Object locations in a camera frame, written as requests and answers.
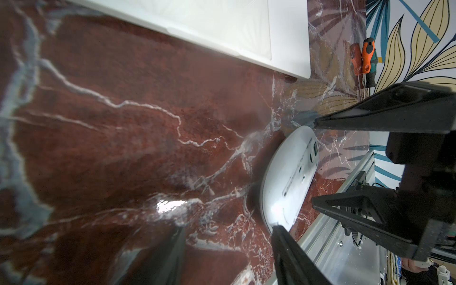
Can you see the orange handled screwdriver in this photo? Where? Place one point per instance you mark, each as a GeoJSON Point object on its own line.
{"type": "Point", "coordinates": [369, 62]}

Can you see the aluminium front rail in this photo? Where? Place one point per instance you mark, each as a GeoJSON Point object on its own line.
{"type": "Point", "coordinates": [335, 255]}

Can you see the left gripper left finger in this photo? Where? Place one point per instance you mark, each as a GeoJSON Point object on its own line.
{"type": "Point", "coordinates": [152, 255]}

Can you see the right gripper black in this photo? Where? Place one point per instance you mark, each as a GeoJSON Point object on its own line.
{"type": "Point", "coordinates": [427, 192]}

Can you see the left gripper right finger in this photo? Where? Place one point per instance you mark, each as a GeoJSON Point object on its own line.
{"type": "Point", "coordinates": [292, 265]}

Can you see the white wireless mouse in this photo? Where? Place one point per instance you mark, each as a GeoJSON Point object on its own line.
{"type": "Point", "coordinates": [288, 178]}

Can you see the silver laptop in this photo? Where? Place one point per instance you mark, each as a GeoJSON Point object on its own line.
{"type": "Point", "coordinates": [272, 34]}

